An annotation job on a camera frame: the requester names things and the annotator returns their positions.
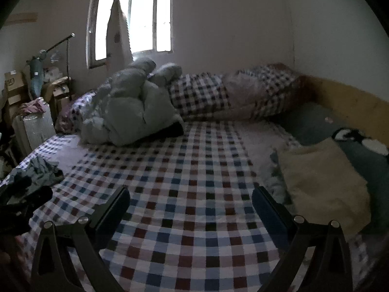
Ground grey-green garment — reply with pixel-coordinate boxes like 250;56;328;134
12;156;65;189

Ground white ribbed radiator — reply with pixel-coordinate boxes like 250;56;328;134
14;103;57;156

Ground white curtain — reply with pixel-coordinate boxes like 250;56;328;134
106;0;138;62

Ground metal clothes rack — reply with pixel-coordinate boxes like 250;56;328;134
38;33;75;101

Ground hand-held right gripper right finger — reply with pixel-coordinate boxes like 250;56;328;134
252;185;354;292

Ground pink cloth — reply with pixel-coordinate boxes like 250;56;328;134
20;97;47;115

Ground teal plush toy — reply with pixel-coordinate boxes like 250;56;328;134
27;50;50;98

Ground pale green puffy duvet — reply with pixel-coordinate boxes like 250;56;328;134
80;57;186;146

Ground purple floral pillow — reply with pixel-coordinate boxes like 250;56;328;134
56;91;98;135

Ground wooden headboard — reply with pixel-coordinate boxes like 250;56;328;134
304;76;389;147

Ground checkered folded quilt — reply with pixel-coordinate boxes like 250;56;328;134
168;63;304;123

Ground dark teal plush blanket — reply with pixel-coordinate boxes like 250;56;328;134
270;102;389;235

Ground cardboard boxes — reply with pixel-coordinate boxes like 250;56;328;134
3;71;28;105

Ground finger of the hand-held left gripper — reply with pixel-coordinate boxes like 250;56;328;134
18;185;54;209
3;176;33;196

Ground window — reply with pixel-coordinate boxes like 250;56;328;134
87;0;174;69

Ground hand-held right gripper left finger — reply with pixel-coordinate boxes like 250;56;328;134
30;186;131;292

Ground checkered bed sheet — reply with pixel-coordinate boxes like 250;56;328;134
0;119;374;292

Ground beige fleece garment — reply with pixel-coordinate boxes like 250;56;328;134
278;138;376;238

